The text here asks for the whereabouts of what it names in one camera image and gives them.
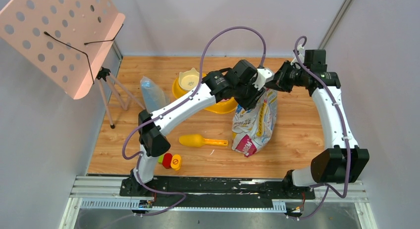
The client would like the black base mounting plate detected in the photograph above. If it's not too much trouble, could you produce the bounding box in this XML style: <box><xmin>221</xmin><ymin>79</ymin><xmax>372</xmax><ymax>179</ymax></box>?
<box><xmin>119</xmin><ymin>176</ymin><xmax>315</xmax><ymax>208</ymax></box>

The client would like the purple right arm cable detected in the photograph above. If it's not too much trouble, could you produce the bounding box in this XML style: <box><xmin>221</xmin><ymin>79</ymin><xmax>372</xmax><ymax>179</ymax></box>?
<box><xmin>285</xmin><ymin>35</ymin><xmax>352</xmax><ymax>221</ymax></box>

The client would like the pet food bag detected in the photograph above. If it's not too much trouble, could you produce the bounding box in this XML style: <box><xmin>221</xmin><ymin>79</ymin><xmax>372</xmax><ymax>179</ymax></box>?
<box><xmin>231</xmin><ymin>89</ymin><xmax>278</xmax><ymax>157</ymax></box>

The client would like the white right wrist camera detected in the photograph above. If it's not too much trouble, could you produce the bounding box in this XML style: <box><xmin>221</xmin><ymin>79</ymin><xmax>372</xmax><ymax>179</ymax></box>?
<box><xmin>291</xmin><ymin>45</ymin><xmax>305</xmax><ymax>69</ymax></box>

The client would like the red yellow green toy block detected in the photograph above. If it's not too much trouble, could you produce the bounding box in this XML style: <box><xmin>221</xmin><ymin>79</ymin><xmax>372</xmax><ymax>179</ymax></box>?
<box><xmin>158</xmin><ymin>153</ymin><xmax>182</xmax><ymax>171</ymax></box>

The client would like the yellow plastic scoop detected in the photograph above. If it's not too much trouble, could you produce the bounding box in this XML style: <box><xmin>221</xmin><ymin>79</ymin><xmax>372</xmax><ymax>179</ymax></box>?
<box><xmin>179</xmin><ymin>134</ymin><xmax>229</xmax><ymax>147</ymax></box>

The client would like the cream cat-ear bowl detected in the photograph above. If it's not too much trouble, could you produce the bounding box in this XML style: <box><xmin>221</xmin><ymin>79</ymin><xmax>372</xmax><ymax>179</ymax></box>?
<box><xmin>178</xmin><ymin>68</ymin><xmax>200</xmax><ymax>91</ymax></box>

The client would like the translucent blue plastic container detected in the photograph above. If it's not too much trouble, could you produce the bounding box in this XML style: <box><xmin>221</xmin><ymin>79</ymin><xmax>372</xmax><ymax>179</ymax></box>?
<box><xmin>140</xmin><ymin>76</ymin><xmax>170</xmax><ymax>113</ymax></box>

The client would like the aluminium frame rail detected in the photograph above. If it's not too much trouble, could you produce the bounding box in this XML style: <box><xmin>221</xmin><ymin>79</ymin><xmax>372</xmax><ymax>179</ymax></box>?
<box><xmin>60</xmin><ymin>175</ymin><xmax>376</xmax><ymax>229</ymax></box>

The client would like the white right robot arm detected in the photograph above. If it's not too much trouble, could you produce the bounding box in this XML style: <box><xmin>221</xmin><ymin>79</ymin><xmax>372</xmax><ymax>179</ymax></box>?
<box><xmin>265</xmin><ymin>50</ymin><xmax>369</xmax><ymax>198</ymax></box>

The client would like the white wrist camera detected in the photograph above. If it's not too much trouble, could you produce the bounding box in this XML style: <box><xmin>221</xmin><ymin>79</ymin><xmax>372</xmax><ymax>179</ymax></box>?
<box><xmin>253</xmin><ymin>67</ymin><xmax>274</xmax><ymax>90</ymax></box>
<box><xmin>291</xmin><ymin>45</ymin><xmax>305</xmax><ymax>69</ymax></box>

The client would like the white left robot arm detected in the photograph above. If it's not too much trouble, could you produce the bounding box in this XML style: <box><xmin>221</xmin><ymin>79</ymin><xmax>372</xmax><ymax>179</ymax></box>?
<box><xmin>132</xmin><ymin>59</ymin><xmax>274</xmax><ymax>196</ymax></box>

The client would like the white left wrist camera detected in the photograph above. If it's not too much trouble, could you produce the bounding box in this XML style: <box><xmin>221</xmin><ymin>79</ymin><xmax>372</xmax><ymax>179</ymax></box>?
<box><xmin>253</xmin><ymin>67</ymin><xmax>274</xmax><ymax>90</ymax></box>

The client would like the yellow double pet bowl tray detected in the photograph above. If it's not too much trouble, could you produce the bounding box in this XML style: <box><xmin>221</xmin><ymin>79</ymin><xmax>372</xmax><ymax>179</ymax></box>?
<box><xmin>172</xmin><ymin>76</ymin><xmax>238</xmax><ymax>114</ymax></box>

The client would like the pink perforated music stand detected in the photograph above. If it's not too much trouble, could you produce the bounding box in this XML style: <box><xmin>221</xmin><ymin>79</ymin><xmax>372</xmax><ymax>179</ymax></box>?
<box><xmin>0</xmin><ymin>0</ymin><xmax>134</xmax><ymax>110</ymax></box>

